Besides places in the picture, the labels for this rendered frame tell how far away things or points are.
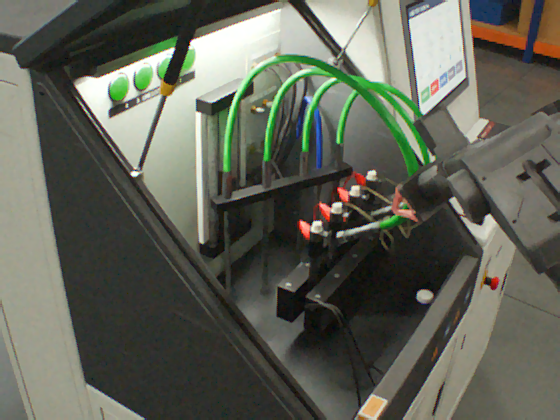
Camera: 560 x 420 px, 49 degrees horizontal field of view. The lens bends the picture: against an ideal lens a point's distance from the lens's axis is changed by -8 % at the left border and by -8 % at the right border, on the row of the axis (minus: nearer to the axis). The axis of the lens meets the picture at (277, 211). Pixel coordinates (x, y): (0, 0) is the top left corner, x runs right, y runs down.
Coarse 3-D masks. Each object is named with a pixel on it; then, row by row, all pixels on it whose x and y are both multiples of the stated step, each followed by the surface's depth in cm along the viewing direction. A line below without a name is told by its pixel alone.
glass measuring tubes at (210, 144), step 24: (216, 96) 124; (216, 120) 130; (240, 120) 135; (216, 144) 129; (240, 144) 138; (216, 168) 135; (240, 168) 141; (216, 192) 134; (216, 216) 137; (240, 216) 147; (216, 240) 140
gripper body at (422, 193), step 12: (432, 168) 96; (408, 180) 99; (420, 180) 98; (432, 180) 95; (408, 192) 98; (420, 192) 99; (432, 192) 96; (420, 204) 98; (432, 204) 99; (444, 204) 100; (420, 216) 98
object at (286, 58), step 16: (272, 64) 109; (320, 64) 103; (352, 80) 102; (240, 96) 116; (368, 96) 101; (384, 112) 101; (400, 144) 102; (224, 160) 124; (224, 176) 126; (384, 224) 110
